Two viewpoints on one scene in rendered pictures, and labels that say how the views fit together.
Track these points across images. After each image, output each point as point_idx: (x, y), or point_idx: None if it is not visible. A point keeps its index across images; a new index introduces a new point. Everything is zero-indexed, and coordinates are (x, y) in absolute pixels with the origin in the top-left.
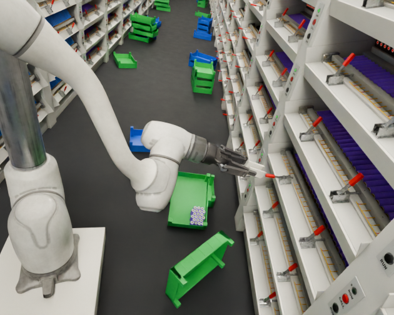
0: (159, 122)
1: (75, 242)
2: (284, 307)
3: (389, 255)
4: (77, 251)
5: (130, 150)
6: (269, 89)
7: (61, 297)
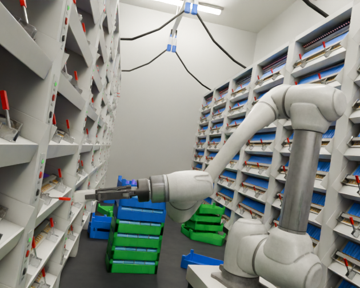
0: (200, 171)
1: (232, 286)
2: (59, 235)
3: (84, 127)
4: (225, 283)
5: (205, 171)
6: (3, 159)
7: (214, 271)
